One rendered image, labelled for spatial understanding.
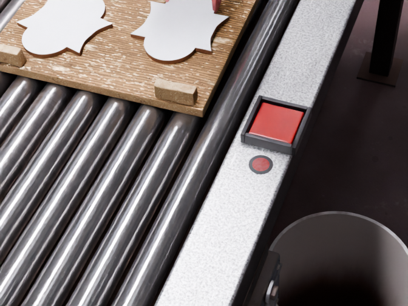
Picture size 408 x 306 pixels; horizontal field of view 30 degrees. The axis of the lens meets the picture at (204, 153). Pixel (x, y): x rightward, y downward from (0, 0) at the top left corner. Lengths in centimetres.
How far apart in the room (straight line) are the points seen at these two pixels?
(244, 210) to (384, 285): 83
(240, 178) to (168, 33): 27
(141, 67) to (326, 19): 30
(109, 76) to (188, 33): 13
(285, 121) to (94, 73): 28
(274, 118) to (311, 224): 63
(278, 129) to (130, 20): 31
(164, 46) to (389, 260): 77
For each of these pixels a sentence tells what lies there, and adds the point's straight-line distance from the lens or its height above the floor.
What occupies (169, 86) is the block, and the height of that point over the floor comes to 96.
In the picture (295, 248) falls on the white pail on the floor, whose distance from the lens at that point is 167.
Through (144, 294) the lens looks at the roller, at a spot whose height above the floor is 91.
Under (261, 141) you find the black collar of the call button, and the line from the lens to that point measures 100.
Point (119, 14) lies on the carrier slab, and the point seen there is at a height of 94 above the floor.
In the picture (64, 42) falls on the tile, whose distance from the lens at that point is 115.
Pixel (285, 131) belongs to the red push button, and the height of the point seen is 93.
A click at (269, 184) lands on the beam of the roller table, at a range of 97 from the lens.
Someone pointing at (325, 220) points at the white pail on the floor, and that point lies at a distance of 163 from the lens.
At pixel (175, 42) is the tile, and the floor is 95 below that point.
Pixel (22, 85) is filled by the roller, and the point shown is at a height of 92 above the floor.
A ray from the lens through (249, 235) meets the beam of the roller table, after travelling 93.
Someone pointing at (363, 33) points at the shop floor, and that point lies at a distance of 256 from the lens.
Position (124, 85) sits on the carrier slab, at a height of 94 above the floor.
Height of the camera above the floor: 169
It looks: 50 degrees down
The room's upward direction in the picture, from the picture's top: 5 degrees counter-clockwise
